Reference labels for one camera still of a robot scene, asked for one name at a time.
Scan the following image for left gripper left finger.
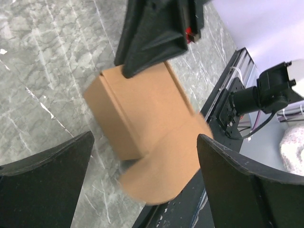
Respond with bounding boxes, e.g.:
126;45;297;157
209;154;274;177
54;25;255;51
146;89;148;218
0;131;95;228

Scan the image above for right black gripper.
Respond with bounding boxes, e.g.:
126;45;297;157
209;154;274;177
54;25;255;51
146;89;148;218
114;0;205;78

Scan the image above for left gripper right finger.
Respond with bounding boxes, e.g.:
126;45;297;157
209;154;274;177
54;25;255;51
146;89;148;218
197;134;304;228

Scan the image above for cardboard box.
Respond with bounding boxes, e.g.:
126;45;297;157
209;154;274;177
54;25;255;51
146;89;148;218
84;62;212;205

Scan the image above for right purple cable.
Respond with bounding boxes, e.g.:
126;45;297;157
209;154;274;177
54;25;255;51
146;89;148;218
249;104;304;133

